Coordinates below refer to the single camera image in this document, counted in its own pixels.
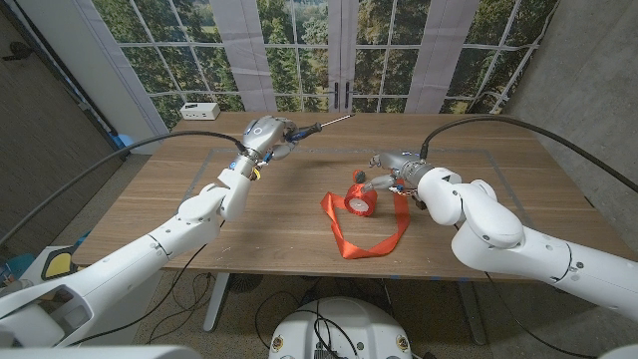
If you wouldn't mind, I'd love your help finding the black cable on robot base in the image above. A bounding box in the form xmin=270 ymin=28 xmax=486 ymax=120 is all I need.
xmin=292 ymin=298 xmax=361 ymax=359

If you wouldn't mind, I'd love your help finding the blue black handled screwdriver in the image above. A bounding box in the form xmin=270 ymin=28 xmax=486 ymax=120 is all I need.
xmin=286 ymin=113 xmax=357 ymax=144

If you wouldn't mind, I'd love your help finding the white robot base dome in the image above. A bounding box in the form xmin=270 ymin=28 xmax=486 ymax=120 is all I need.
xmin=267 ymin=296 xmax=414 ymax=359

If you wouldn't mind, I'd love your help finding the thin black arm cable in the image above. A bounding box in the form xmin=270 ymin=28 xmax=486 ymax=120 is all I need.
xmin=484 ymin=270 xmax=601 ymax=359
xmin=68 ymin=218 xmax=225 ymax=346

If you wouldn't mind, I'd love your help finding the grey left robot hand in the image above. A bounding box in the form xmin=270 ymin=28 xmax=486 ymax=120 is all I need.
xmin=241 ymin=115 xmax=301 ymax=165

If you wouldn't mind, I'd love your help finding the orange satin ribbon roll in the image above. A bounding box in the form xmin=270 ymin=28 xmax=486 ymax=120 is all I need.
xmin=320 ymin=179 xmax=412 ymax=260

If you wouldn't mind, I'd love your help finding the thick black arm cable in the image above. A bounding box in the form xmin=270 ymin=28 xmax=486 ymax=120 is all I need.
xmin=0 ymin=129 xmax=249 ymax=246
xmin=420 ymin=114 xmax=638 ymax=194

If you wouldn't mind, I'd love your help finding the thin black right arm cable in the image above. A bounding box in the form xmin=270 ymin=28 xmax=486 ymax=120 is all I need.
xmin=484 ymin=270 xmax=601 ymax=359

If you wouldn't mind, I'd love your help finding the black ribbed round object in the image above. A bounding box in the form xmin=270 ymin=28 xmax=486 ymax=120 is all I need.
xmin=228 ymin=272 xmax=264 ymax=294

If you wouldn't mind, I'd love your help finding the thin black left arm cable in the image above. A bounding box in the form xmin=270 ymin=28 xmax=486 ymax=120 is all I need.
xmin=68 ymin=218 xmax=225 ymax=346

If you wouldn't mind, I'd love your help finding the white power strip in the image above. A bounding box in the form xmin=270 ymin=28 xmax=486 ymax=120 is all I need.
xmin=178 ymin=102 xmax=221 ymax=122

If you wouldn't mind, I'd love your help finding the white table leg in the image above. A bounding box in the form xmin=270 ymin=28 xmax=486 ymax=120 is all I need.
xmin=202 ymin=272 xmax=231 ymax=333
xmin=457 ymin=280 xmax=488 ymax=346

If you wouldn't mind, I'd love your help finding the black diagonal wall rail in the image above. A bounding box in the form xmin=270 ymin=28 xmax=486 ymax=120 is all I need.
xmin=4 ymin=0 xmax=124 ymax=149

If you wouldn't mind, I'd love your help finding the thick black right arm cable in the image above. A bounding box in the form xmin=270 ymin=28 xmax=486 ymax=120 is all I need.
xmin=420 ymin=114 xmax=638 ymax=194

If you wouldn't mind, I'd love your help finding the teal plastic bin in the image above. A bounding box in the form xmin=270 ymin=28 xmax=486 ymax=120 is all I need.
xmin=0 ymin=251 xmax=37 ymax=281

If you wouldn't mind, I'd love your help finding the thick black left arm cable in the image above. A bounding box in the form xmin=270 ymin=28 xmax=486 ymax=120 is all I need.
xmin=0 ymin=129 xmax=249 ymax=246

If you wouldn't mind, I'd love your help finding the printed window forest backdrop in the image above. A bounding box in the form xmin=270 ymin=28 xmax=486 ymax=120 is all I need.
xmin=92 ymin=0 xmax=560 ymax=132

